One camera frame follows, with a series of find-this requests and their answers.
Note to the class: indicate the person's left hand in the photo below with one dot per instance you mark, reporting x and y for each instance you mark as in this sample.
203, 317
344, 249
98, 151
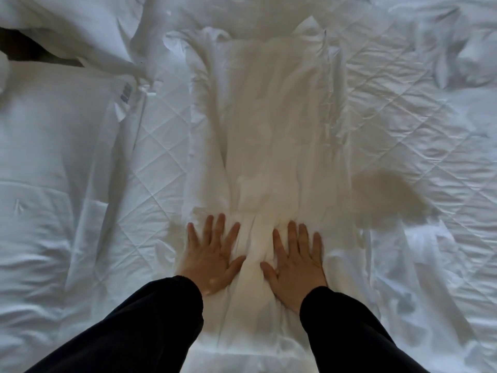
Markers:
211, 264

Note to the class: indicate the white bed sheet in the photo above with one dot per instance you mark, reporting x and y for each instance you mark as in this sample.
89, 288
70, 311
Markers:
272, 132

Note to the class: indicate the person's left forearm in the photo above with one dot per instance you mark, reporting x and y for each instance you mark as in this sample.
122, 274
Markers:
136, 334

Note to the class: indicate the person's right forearm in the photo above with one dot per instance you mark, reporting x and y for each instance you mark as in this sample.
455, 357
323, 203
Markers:
349, 337

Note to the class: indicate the quilted white mattress pad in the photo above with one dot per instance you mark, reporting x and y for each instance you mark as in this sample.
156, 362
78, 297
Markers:
407, 124

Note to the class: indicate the person's right hand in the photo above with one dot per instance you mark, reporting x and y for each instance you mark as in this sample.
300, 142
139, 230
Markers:
299, 271

